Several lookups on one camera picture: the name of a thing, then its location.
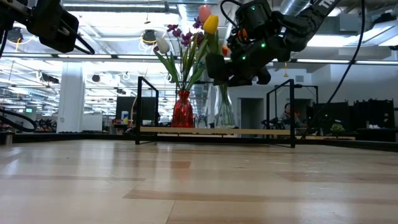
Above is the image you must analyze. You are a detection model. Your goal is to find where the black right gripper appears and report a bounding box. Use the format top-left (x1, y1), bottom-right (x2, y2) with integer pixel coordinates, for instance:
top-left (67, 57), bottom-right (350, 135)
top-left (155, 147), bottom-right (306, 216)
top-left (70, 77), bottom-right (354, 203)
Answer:
top-left (205, 0), bottom-right (290, 88)

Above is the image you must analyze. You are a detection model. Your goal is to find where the clear glass vase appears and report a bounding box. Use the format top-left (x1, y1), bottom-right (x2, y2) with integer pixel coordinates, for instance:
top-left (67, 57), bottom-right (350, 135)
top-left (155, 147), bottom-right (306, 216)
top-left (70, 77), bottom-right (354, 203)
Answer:
top-left (214, 82), bottom-right (237, 129)

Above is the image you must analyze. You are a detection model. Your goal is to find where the purple artificial flower bunch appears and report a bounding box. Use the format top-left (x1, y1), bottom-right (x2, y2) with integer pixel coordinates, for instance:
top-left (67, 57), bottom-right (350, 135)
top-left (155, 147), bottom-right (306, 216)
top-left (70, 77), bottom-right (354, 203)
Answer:
top-left (166, 17), bottom-right (206, 91)

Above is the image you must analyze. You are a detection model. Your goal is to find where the pink tulip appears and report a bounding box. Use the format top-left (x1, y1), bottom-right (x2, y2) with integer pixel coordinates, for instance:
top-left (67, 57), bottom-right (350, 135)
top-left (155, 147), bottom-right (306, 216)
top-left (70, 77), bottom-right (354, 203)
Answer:
top-left (198, 4), bottom-right (213, 24)

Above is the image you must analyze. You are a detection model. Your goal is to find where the red glass vase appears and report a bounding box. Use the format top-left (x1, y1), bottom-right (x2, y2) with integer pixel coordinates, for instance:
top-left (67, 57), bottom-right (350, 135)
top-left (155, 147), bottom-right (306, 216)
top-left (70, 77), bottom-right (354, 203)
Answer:
top-left (170, 90), bottom-right (195, 128)

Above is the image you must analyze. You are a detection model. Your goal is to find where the wooden shelf with black legs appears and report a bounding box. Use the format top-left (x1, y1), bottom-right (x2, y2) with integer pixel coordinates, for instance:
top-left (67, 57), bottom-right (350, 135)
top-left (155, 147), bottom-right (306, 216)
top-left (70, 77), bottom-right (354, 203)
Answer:
top-left (135, 76), bottom-right (320, 149)

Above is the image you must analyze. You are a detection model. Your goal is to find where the grey door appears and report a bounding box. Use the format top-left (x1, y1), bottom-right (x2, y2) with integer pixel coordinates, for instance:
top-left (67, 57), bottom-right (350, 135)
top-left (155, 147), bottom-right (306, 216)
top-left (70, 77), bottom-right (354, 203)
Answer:
top-left (237, 98), bottom-right (265, 130)

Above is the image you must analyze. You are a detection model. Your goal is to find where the person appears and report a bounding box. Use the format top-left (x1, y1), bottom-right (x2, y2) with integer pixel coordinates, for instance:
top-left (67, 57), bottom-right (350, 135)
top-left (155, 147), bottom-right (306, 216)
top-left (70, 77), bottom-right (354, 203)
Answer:
top-left (279, 103), bottom-right (304, 129)

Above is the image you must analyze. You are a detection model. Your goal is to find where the black ceiling-mounted device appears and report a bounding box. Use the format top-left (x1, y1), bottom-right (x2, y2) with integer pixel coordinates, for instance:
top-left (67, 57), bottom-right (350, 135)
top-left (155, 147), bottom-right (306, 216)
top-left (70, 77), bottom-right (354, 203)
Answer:
top-left (142, 29), bottom-right (157, 46)
top-left (6, 27), bottom-right (24, 44)

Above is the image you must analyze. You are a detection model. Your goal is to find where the LED light bar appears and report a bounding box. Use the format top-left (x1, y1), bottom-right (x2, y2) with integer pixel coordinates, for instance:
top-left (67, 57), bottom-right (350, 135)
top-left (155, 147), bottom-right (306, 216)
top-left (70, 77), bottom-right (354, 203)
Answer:
top-left (0, 52), bottom-right (398, 66)

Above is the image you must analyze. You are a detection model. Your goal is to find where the small green potted plant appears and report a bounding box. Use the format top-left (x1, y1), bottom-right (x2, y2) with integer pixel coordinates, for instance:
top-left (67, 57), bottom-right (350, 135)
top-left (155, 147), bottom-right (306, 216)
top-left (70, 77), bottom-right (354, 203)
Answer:
top-left (330, 123), bottom-right (346, 138)

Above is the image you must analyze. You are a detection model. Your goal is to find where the black computer monitor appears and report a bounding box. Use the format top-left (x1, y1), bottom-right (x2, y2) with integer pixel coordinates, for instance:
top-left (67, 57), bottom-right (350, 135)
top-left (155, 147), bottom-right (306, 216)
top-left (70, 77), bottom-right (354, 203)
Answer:
top-left (116, 96), bottom-right (156, 121)

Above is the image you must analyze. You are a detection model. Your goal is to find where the black equipment cabinet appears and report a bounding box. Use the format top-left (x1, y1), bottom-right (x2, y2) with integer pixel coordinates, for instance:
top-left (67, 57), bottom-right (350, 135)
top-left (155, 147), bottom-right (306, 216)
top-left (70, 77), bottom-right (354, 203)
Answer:
top-left (312, 98), bottom-right (396, 142)

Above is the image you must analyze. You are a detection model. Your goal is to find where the white square column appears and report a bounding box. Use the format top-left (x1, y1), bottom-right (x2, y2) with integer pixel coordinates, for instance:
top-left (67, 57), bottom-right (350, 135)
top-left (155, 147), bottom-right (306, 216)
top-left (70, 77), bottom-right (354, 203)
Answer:
top-left (57, 61), bottom-right (86, 134)

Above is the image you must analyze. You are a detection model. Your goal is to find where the black curved cable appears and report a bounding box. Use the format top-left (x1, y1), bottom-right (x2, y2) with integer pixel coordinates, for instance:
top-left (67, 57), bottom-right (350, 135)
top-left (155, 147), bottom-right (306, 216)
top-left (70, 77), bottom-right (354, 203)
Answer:
top-left (0, 107), bottom-right (37, 133)

